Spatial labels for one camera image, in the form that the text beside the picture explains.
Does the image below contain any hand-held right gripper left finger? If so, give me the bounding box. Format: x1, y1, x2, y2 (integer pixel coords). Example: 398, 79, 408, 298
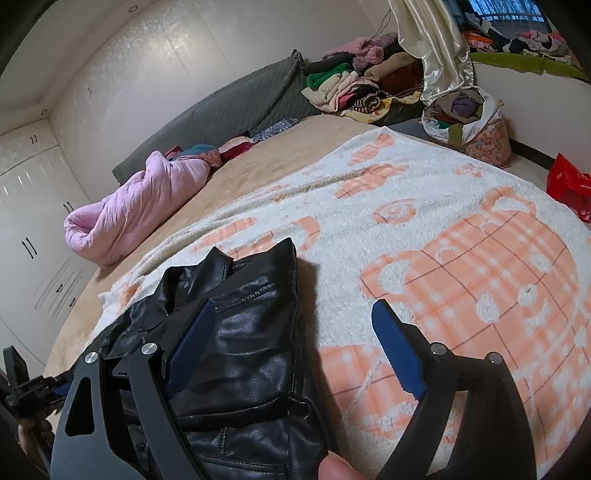
50, 299, 217, 480

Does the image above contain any black leather jacket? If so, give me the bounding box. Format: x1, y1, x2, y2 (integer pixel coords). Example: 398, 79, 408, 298
99, 237, 340, 480

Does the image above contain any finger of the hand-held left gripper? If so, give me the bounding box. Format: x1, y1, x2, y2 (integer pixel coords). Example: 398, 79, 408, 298
27, 375, 71, 402

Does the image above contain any bed with tan sheet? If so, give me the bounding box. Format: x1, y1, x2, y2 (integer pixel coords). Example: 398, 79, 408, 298
44, 113, 591, 480

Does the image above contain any window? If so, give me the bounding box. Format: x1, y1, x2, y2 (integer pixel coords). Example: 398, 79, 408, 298
466, 0, 550, 24

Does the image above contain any colourful folded bedding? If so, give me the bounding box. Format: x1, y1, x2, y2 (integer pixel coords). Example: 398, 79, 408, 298
164, 136, 254, 163

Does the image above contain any person's left hand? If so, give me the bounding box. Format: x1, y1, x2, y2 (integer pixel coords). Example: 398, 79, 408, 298
17, 412, 54, 460

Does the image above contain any grey padded headboard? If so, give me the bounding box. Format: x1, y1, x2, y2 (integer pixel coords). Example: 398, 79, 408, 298
112, 50, 324, 185

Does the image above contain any green ledge mat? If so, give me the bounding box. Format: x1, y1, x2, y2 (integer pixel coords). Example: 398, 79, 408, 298
468, 52, 589, 83

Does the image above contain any clothes heap on window ledge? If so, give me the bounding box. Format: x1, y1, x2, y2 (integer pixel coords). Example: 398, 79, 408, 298
463, 28, 578, 65

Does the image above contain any pile of folded clothes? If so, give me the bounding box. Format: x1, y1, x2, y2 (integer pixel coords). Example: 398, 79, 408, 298
301, 32, 426, 125

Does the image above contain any floral bag of clothes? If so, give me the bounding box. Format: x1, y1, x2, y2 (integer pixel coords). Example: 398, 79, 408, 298
421, 87, 512, 168

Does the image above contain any pink quilt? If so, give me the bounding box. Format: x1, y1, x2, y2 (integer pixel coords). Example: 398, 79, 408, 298
64, 152, 211, 266

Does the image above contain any person's right hand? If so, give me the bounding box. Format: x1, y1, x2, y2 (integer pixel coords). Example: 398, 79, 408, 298
318, 451, 366, 480

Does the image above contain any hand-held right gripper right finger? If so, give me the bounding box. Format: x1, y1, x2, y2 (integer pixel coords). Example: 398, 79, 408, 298
372, 299, 537, 480

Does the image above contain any cream satin curtain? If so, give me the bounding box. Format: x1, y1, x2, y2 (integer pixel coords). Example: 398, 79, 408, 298
388, 0, 476, 107

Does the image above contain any blue patterned cloth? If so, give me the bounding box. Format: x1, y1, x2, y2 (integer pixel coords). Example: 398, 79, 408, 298
252, 117, 301, 144

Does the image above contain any white wardrobe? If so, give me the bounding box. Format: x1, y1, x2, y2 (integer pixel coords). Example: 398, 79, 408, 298
0, 117, 100, 365

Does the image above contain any white orange printed blanket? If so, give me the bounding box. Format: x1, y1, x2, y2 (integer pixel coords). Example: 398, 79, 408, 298
99, 124, 591, 480

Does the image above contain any red plastic bag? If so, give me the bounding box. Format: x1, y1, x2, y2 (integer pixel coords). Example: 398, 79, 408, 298
546, 153, 591, 224

